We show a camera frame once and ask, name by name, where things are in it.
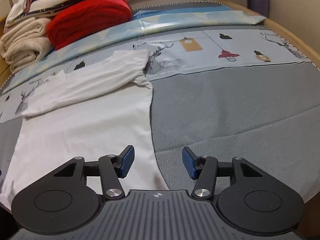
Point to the cream folded blanket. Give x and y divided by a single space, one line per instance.
26 43

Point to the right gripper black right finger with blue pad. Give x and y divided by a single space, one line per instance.
246 197

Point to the wooden bed frame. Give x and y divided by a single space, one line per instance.
297 42

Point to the red folded blanket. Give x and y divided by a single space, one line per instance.
86 18

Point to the white folded clothes stack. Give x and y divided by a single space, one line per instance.
25 9

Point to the grey printed bed sheet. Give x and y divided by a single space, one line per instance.
223 91

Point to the white t-shirt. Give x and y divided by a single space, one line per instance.
94 111

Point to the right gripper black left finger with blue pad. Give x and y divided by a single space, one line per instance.
72 194

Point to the purple board by wall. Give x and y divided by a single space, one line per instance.
260 6

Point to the light blue patterned blanket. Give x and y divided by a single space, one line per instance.
133 29

